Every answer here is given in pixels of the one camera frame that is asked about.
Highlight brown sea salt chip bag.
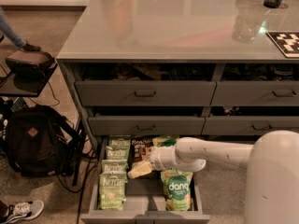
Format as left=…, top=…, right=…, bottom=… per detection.
left=131, top=136, right=153, bottom=167

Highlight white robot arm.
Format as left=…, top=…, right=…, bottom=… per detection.
left=128, top=130, right=299, bottom=224

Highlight open bottom left drawer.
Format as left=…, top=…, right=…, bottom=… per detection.
left=80, top=135, right=211, bottom=224

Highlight green kettle bag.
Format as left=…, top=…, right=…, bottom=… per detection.
left=99, top=172, right=127, bottom=211
left=106, top=147, right=129, bottom=160
left=101, top=160, right=128, bottom=173
left=108, top=135, right=131, bottom=149

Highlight green kettle bag front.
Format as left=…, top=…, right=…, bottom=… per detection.
left=99, top=172, right=127, bottom=211

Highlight green kettle bag back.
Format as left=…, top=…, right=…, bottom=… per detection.
left=108, top=135, right=131, bottom=149

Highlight green dang bag back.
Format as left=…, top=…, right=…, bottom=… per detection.
left=152, top=135, right=179, bottom=147

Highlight green dang bag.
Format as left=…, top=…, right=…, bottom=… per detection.
left=161, top=169, right=193, bottom=211
left=152, top=135, right=179, bottom=147

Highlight green dang bag front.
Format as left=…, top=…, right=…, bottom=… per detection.
left=161, top=169, right=193, bottom=211

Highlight middle left grey drawer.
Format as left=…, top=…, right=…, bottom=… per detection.
left=88, top=116, right=205, bottom=135

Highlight grey drawer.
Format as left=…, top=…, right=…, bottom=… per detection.
left=88, top=116, right=205, bottom=135
left=75, top=80, right=216, bottom=106
left=202, top=116, right=299, bottom=135
left=211, top=81, right=299, bottom=106

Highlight middle right grey drawer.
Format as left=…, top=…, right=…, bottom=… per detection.
left=202, top=116, right=299, bottom=135

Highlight top left grey drawer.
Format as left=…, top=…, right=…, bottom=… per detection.
left=75, top=80, right=216, bottom=106

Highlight grey drawer cabinet counter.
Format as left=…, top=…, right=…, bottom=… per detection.
left=58, top=0, right=299, bottom=150

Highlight top right grey drawer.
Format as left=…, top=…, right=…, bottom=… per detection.
left=211, top=81, right=299, bottom=106

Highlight black backpack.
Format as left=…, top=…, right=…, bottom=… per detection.
left=6, top=105, right=78, bottom=177

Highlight grey white sneaker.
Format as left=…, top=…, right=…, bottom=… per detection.
left=0, top=200, right=44, bottom=224

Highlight dark headset device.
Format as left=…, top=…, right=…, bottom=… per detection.
left=6, top=49, right=55, bottom=78

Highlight person leg in jeans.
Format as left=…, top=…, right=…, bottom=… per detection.
left=0, top=7, right=41, bottom=51

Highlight black white marker board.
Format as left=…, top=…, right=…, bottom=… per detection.
left=266, top=31, right=299, bottom=58

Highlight black floor cables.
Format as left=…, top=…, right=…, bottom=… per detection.
left=55, top=117, right=97, bottom=224

